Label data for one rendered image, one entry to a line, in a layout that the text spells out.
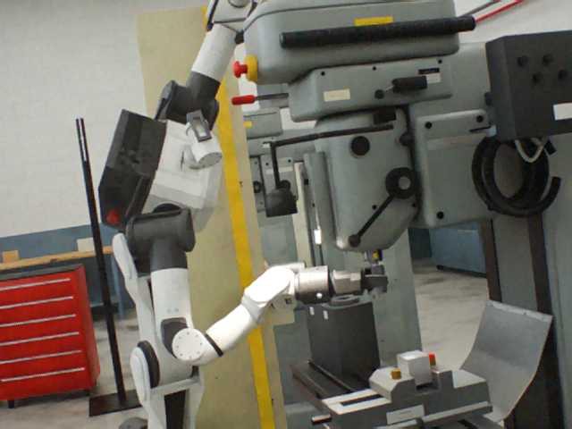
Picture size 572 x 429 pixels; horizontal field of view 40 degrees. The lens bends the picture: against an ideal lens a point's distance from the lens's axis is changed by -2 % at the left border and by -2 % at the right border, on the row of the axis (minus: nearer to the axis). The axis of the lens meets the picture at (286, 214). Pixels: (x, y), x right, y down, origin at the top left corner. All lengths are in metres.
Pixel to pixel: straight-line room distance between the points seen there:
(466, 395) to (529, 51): 0.74
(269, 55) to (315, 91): 0.13
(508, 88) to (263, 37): 0.53
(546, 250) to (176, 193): 0.90
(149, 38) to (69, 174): 7.31
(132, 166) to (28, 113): 8.89
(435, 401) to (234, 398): 2.01
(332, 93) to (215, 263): 1.91
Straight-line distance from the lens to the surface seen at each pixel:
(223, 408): 3.67
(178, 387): 2.40
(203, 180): 2.03
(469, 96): 1.89
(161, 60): 3.56
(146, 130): 2.08
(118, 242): 2.35
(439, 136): 1.83
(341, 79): 1.76
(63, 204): 10.78
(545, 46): 1.69
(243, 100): 1.91
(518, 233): 2.02
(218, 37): 2.21
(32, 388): 6.46
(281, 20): 1.74
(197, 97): 2.19
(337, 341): 2.21
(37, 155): 10.81
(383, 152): 1.80
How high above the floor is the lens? 1.51
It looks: 3 degrees down
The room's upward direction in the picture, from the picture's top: 8 degrees counter-clockwise
